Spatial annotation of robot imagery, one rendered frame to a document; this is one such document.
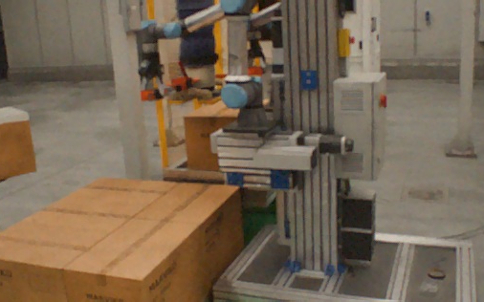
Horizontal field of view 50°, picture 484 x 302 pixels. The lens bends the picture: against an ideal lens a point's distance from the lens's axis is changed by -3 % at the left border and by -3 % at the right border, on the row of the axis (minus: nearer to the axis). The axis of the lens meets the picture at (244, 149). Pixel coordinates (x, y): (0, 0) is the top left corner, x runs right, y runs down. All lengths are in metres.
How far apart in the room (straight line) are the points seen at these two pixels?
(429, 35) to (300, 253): 9.21
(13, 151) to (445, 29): 9.51
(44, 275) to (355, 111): 1.59
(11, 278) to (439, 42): 10.19
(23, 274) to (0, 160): 1.23
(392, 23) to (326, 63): 9.19
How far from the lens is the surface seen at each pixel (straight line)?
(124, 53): 4.26
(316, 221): 2.75
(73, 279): 2.44
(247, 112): 2.49
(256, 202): 3.27
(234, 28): 2.33
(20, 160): 3.71
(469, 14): 5.73
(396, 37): 11.72
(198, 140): 3.34
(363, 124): 2.51
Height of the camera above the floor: 1.57
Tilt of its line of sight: 15 degrees down
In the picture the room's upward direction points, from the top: 3 degrees counter-clockwise
